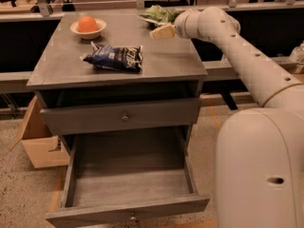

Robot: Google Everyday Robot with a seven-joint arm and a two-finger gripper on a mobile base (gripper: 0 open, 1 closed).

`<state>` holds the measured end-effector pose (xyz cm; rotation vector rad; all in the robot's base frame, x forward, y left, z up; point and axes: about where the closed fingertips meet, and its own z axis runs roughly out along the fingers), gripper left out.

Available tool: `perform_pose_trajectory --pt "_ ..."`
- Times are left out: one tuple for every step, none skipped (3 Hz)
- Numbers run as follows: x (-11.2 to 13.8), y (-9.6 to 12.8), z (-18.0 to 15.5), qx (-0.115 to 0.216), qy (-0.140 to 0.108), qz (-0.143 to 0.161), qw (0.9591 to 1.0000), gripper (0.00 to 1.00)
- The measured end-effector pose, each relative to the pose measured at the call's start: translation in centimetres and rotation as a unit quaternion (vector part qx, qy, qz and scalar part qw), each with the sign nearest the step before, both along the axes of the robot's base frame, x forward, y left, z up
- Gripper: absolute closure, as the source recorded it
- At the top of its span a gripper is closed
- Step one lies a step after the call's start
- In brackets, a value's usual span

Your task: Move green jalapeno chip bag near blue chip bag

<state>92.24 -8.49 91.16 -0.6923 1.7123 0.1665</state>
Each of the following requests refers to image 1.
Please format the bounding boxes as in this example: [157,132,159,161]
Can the brown cardboard box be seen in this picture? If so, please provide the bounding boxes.
[10,96,69,168]

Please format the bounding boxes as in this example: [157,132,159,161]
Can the orange fruit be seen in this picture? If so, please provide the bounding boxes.
[78,16,98,32]

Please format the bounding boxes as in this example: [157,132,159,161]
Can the grey open lower drawer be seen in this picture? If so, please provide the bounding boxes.
[46,126,209,228]

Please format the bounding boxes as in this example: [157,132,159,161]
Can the white ceramic bowl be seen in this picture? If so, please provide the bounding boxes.
[70,16,106,40]

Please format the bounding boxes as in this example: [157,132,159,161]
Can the green jalapeno chip bag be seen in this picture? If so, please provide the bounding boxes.
[139,5,180,26]

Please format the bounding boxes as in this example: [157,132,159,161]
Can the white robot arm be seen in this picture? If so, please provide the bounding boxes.
[150,7,304,228]

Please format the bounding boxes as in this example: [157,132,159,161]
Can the blue chip bag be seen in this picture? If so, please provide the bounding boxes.
[80,42,143,73]

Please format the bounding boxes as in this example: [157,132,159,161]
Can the grey wooden cabinet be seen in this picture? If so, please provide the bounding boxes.
[28,10,208,228]

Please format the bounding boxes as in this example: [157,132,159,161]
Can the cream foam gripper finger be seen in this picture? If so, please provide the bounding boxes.
[149,24,175,39]

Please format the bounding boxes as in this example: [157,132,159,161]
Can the grey upper drawer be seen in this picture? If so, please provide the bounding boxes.
[41,98,200,135]

